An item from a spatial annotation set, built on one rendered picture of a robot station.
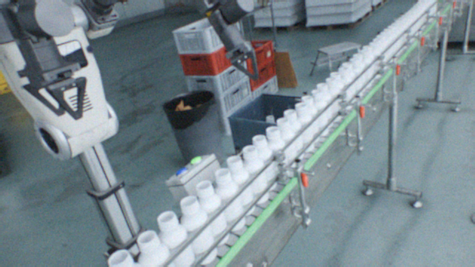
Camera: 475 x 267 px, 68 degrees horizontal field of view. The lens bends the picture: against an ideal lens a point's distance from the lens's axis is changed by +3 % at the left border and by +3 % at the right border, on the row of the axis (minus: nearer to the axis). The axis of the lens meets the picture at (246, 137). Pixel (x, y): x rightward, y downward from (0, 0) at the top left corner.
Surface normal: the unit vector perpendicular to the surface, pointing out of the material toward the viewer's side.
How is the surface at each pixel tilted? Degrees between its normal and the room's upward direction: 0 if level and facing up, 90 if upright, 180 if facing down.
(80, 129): 90
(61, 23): 90
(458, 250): 0
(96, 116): 90
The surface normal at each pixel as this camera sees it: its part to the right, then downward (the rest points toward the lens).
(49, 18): 0.81, 0.14
